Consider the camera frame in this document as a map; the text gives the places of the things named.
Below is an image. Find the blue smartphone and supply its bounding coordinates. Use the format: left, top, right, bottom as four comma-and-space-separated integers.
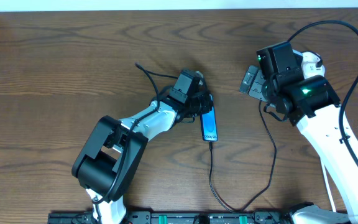
200, 106, 218, 142

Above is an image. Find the black USB charging cable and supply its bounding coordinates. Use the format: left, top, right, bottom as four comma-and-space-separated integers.
208, 101, 278, 213

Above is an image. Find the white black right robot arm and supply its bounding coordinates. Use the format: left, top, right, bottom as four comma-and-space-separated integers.
239, 40, 358, 223

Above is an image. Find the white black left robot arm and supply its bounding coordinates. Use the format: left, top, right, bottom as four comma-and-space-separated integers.
71, 69, 213, 223

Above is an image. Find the white USB charger adapter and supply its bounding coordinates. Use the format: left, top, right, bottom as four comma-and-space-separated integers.
301, 51, 325, 79

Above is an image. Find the white power strip cord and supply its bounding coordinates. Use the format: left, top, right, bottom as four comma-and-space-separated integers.
320, 158, 337, 212

